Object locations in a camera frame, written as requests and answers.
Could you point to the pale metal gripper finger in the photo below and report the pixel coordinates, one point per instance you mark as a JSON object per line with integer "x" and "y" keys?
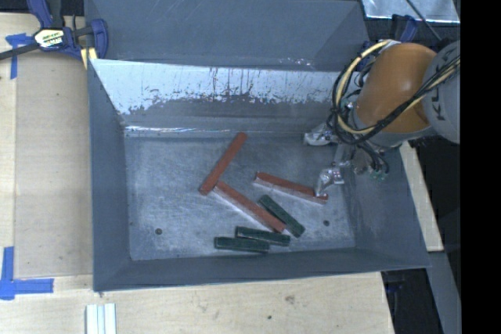
{"x": 325, "y": 182}

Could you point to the red-brown flat block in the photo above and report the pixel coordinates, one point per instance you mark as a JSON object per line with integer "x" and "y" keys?
{"x": 223, "y": 164}
{"x": 289, "y": 185}
{"x": 250, "y": 207}

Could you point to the dark green flat block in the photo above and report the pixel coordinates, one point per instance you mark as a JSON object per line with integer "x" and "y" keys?
{"x": 262, "y": 235}
{"x": 282, "y": 216}
{"x": 241, "y": 244}

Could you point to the grey metal bin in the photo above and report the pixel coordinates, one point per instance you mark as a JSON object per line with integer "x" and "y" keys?
{"x": 219, "y": 117}

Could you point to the pale wood flat board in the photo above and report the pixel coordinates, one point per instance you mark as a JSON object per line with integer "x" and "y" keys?
{"x": 51, "y": 168}

